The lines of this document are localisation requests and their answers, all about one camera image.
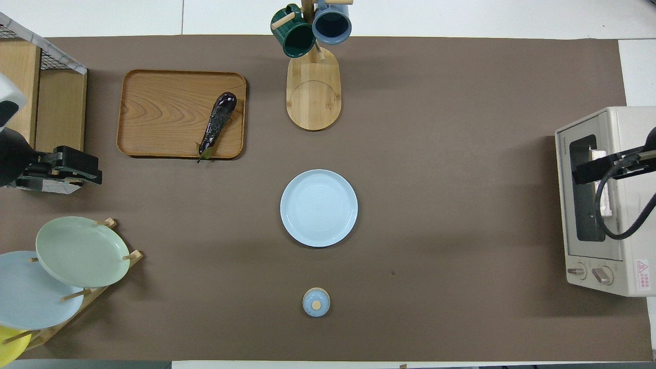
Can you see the smaller round oven knob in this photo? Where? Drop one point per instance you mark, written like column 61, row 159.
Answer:
column 577, row 271

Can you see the yellow racked plate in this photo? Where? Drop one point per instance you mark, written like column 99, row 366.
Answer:
column 10, row 348

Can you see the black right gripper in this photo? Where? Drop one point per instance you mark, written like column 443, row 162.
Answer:
column 602, row 166

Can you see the wooden mug tree stand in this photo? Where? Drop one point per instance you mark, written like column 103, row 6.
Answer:
column 313, row 97

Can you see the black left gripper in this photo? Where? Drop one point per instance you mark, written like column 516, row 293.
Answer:
column 74, row 160

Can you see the larger round oven knob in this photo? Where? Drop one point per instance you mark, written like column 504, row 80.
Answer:
column 602, row 275

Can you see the rectangular wooden tray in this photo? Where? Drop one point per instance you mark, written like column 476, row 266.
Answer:
column 164, row 115

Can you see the wooden plate rack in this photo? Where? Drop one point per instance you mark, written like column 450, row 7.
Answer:
column 95, row 294

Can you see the blue mug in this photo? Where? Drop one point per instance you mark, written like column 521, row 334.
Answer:
column 332, row 23

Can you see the dark green mug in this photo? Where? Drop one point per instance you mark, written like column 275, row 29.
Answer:
column 294, row 38

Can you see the dark purple eggplant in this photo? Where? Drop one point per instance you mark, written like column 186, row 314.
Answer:
column 217, row 122

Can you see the brown table mat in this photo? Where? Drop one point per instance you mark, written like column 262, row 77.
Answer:
column 435, row 179

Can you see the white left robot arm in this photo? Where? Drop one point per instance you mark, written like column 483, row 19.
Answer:
column 13, row 154

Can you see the cream toaster oven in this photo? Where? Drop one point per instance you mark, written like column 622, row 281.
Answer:
column 633, row 241

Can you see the pale green racked plate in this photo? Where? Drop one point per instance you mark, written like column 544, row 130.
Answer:
column 82, row 251

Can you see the wooden shelf unit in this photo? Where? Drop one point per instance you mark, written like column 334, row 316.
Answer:
column 59, row 113

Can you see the light blue racked plate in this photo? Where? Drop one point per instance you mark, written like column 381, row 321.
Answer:
column 31, row 300

